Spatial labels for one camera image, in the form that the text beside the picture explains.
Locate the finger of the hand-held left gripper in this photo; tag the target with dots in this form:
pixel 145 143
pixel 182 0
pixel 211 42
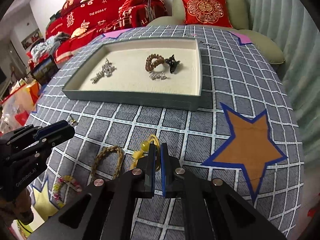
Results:
pixel 62 135
pixel 50 129

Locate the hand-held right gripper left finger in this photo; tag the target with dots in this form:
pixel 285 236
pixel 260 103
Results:
pixel 151 175

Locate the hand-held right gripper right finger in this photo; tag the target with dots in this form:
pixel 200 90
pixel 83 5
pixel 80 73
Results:
pixel 165 177

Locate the small silver earring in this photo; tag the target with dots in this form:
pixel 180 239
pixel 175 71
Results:
pixel 73 122

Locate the silver bow hair clip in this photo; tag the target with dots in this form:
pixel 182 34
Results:
pixel 96 78

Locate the silver brooch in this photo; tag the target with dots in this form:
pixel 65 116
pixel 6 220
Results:
pixel 108 67

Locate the grey jewelry tray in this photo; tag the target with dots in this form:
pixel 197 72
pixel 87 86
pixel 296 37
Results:
pixel 130 85

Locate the black hair claw clip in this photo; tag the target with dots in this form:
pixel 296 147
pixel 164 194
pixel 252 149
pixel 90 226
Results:
pixel 172 63

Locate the person's left hand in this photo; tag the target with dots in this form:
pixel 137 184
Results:
pixel 17 207

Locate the orange gift bag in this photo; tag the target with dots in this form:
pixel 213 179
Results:
pixel 32 92

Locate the dark framed screen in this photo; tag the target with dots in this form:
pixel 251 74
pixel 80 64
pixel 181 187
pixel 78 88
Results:
pixel 45 70

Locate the grey clothes pile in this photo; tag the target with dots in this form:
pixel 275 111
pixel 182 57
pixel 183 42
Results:
pixel 45 46

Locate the cream plush toy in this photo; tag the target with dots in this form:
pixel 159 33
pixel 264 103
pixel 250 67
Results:
pixel 78 32

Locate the red lettered pillow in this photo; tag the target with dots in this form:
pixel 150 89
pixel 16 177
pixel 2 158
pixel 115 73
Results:
pixel 72 3

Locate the red printed sofa cover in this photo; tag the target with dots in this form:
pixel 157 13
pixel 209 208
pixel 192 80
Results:
pixel 105 7

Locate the red fringed pillow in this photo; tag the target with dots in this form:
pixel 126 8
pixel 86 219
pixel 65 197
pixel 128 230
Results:
pixel 132 3

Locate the red embroidered cushion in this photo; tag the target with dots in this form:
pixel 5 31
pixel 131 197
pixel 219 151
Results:
pixel 205 8

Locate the pale green curtain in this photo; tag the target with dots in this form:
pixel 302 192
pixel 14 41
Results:
pixel 287 17

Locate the red landscape wall picture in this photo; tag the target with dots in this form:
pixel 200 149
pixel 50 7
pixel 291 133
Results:
pixel 31 38

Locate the gooseneck camera stand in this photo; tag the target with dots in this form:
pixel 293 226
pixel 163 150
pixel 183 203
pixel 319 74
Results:
pixel 150 0

